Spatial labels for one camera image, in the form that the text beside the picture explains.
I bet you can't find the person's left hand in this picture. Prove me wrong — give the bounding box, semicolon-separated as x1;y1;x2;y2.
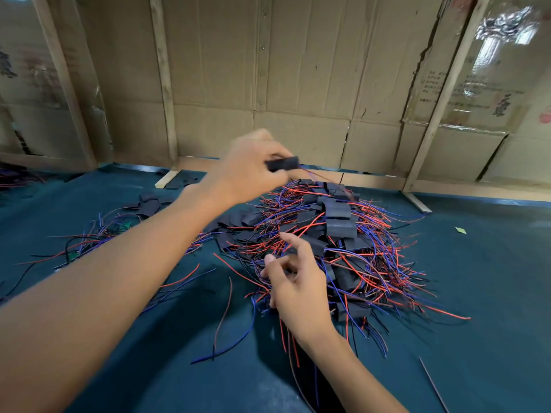
200;128;298;207

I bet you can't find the person's right hand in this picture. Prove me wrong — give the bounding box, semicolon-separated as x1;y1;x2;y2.
261;232;339;345

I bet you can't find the black heat-shrink sleeve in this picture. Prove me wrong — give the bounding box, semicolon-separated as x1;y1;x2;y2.
265;155;301;173

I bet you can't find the pile of sleeved wired boards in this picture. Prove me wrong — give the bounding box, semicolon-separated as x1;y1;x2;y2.
189;178;472;375

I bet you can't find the pile of black sleeve pieces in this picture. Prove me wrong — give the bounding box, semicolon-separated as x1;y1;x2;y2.
133;172;208;222

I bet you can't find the pile of unsleeved wired boards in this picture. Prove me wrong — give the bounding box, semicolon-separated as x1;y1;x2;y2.
0;202;216;315

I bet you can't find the wire pile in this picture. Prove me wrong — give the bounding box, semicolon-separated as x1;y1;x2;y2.
0;163;44;190

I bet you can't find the person's left forearm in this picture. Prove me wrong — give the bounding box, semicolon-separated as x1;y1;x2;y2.
0;183;225;413

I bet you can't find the wooden ledge board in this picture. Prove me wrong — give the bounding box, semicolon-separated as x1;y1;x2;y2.
107;150;551;207

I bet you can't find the clear plastic sheet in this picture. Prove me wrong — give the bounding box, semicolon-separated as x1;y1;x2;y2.
469;0;551;126

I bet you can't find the thin wooden post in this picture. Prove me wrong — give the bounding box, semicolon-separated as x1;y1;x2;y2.
149;0;180;188

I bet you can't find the wide wooden post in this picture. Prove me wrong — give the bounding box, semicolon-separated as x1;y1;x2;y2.
30;0;98;171

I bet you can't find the pale slanted wooden post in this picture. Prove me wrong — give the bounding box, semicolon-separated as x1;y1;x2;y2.
403;0;494;213

